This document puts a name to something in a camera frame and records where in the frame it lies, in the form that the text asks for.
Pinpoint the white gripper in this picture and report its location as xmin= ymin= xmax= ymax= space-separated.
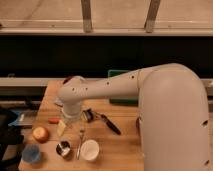
xmin=57 ymin=102 xmax=82 ymax=136

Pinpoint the silver metal cup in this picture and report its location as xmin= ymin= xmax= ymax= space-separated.
xmin=56 ymin=141 xmax=71 ymax=158

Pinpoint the blue plastic cup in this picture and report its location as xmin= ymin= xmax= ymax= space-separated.
xmin=22 ymin=144 xmax=41 ymax=164

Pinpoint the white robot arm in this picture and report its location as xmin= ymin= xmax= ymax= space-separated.
xmin=58 ymin=63 xmax=211 ymax=171

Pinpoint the silver fork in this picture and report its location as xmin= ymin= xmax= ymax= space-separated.
xmin=76 ymin=128 xmax=85 ymax=160

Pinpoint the red-yellow apple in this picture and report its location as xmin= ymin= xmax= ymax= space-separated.
xmin=32 ymin=126 xmax=49 ymax=143

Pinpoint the crumpled blue-grey cloth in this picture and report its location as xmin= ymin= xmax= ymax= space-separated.
xmin=54 ymin=98 xmax=63 ymax=107

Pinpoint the white plastic cup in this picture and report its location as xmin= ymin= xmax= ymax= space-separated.
xmin=80 ymin=139 xmax=100 ymax=162

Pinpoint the dark red bowl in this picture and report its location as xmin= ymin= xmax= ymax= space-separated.
xmin=63 ymin=76 xmax=74 ymax=84

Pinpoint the black bag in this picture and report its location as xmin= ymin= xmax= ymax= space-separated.
xmin=0 ymin=107 xmax=24 ymax=171

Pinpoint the green plastic tray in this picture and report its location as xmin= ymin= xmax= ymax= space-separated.
xmin=107 ymin=69 xmax=140 ymax=105

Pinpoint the purple bowl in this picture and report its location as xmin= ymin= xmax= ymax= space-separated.
xmin=135 ymin=117 xmax=140 ymax=134

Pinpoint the black-handled peeler tool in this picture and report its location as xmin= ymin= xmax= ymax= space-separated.
xmin=83 ymin=108 xmax=121 ymax=135

